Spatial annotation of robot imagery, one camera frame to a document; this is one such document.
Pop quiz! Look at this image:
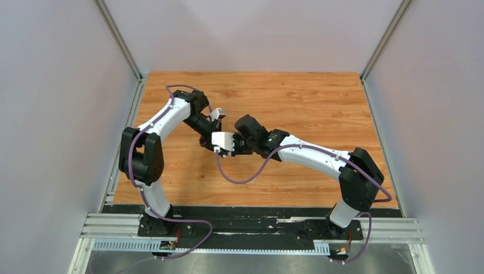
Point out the aluminium corner post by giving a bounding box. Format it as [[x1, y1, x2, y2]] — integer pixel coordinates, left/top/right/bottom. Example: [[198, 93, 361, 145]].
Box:
[[93, 0, 143, 82], [360, 0, 413, 83]]

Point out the right aluminium corner post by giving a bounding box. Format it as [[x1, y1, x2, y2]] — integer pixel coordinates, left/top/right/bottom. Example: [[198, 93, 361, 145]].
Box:
[[360, 0, 413, 83]]

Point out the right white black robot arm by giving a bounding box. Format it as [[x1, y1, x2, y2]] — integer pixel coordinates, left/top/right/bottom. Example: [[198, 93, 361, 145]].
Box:
[[222, 115, 392, 239]]

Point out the left aluminium corner post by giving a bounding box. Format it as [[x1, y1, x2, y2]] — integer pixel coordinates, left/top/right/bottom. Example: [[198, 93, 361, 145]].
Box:
[[93, 0, 143, 82]]

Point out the white slotted cable duct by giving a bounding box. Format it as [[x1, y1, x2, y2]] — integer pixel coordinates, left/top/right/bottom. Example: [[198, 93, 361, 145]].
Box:
[[92, 239, 330, 256]]

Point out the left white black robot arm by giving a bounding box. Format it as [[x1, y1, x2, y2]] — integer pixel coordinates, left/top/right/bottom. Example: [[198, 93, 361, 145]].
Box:
[[119, 84, 226, 236]]

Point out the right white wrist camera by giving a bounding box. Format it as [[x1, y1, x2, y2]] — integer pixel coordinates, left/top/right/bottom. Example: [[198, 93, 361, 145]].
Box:
[[211, 131, 235, 157]]

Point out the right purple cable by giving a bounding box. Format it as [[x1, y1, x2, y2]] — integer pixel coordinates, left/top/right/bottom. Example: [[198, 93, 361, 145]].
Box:
[[215, 143, 393, 264]]

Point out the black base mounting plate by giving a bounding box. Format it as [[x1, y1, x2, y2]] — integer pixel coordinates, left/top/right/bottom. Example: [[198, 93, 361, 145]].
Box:
[[100, 204, 404, 251]]

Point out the aluminium frame rail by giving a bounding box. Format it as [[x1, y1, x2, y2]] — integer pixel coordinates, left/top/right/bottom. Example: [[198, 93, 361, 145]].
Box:
[[80, 213, 425, 244]]

